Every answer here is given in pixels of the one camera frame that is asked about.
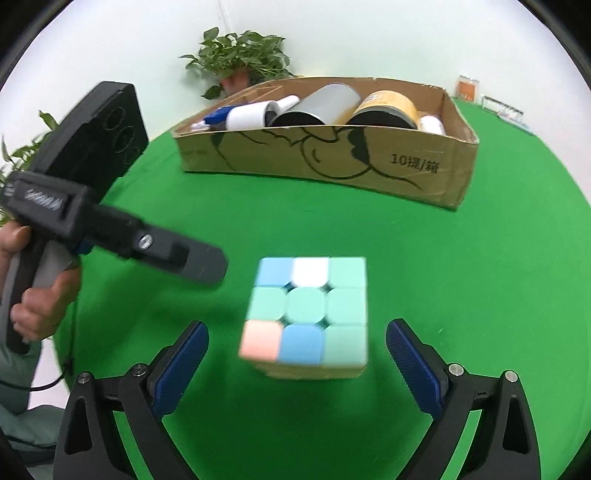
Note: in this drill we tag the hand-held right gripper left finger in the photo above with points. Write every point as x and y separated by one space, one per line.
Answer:
182 369

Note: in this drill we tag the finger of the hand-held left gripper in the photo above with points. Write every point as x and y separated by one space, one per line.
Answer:
194 261

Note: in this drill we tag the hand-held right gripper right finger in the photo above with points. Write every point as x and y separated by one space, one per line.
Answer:
411 369

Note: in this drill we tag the pastel puzzle cube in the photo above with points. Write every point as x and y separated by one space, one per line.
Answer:
302 304

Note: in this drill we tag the printed cardboard box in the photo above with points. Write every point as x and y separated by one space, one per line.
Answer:
323 157

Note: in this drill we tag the silver cylindrical can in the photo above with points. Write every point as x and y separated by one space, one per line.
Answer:
323 104

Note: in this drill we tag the white spray bottle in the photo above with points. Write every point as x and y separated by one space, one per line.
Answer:
431 124

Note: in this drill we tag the person's left hand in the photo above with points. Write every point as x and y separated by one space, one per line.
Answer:
41 314

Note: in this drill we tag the large-leaf pothos plant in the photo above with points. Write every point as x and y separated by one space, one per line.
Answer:
27 147

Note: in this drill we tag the green tablecloth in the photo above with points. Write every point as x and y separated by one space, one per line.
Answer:
461 277

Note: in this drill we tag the blue white small object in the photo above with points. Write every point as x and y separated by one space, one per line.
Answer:
217 115

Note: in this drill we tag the white handheld fan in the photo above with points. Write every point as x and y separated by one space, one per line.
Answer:
247 116

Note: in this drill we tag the person's grey pants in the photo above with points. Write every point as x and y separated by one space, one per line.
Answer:
27 429

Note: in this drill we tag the small potted green plant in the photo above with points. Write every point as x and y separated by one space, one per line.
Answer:
240 55

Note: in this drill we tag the black canister with yellow label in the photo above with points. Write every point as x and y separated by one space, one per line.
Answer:
383 108

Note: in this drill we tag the clear acrylic box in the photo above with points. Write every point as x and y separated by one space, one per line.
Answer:
505 110

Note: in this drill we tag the orange packet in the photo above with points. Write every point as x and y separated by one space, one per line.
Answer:
467 88

